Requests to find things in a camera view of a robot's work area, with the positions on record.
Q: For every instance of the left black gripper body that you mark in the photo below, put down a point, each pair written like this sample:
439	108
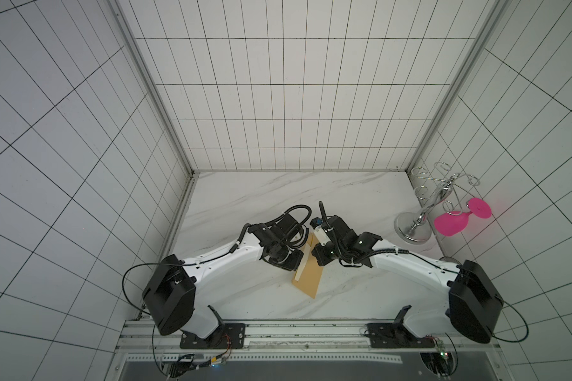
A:
285	258

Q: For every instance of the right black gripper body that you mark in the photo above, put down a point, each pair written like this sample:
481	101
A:
322	253

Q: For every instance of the tan kraft envelope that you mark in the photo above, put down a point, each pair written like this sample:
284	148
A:
309	284

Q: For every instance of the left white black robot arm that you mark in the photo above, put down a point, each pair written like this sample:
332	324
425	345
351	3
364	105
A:
176	295

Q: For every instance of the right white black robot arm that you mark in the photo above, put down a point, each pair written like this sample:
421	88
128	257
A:
462	299

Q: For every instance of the pink plastic wine glass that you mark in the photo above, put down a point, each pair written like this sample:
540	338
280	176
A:
450	223

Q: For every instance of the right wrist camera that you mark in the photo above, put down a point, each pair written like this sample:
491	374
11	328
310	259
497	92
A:
320	233

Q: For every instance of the chrome wire glass rack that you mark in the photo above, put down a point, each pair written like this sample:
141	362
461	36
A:
415	227

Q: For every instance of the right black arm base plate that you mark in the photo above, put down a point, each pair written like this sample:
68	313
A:
394	336

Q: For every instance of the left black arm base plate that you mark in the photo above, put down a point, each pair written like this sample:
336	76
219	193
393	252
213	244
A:
227	335

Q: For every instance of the aluminium mounting rail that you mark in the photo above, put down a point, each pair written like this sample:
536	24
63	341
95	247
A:
285	336

